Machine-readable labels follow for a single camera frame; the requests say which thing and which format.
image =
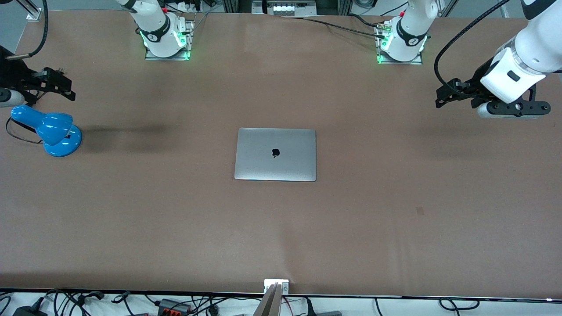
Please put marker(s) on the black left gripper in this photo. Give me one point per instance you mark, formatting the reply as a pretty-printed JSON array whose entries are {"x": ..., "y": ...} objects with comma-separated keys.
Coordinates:
[{"x": 476, "y": 83}]

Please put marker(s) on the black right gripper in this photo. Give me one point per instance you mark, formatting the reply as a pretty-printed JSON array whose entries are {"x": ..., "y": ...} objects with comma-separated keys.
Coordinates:
[{"x": 16, "y": 74}]

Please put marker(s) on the grey laptop computer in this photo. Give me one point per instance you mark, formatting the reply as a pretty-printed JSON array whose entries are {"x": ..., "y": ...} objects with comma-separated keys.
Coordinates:
[{"x": 275, "y": 156}]

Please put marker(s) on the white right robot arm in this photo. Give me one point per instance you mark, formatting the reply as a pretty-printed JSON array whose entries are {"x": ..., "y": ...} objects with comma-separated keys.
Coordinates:
[{"x": 153, "y": 26}]

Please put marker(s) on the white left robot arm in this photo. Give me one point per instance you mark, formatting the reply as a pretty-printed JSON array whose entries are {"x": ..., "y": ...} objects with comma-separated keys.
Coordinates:
[{"x": 535, "y": 48}]

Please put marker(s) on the blue desk lamp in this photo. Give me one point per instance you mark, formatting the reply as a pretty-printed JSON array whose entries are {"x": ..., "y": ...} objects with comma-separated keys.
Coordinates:
[{"x": 55, "y": 131}]

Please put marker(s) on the electrical box with white switches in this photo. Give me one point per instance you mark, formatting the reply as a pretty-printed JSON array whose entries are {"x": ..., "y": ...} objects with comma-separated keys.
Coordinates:
[{"x": 283, "y": 8}]

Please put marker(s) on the black power adapter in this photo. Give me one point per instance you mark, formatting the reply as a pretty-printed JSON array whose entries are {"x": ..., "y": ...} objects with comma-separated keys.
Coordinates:
[{"x": 28, "y": 311}]

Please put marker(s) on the black box with orange parts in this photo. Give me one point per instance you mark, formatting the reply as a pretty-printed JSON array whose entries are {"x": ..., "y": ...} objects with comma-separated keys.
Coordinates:
[{"x": 173, "y": 307}]

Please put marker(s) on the grey flat box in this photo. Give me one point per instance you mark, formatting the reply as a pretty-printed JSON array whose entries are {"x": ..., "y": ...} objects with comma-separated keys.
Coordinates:
[{"x": 329, "y": 313}]

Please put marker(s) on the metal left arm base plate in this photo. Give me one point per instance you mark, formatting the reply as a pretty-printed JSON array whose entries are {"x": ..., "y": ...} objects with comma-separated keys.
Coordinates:
[{"x": 419, "y": 59}]

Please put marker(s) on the aluminium table corner bracket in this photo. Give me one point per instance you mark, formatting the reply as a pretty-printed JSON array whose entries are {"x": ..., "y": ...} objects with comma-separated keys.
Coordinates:
[{"x": 33, "y": 16}]

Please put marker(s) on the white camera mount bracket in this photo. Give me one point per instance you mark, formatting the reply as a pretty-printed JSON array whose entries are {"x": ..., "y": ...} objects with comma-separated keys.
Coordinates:
[{"x": 283, "y": 283}]

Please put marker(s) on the aluminium camera pole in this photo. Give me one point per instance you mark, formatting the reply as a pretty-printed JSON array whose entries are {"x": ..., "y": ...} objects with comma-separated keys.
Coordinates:
[{"x": 268, "y": 305}]

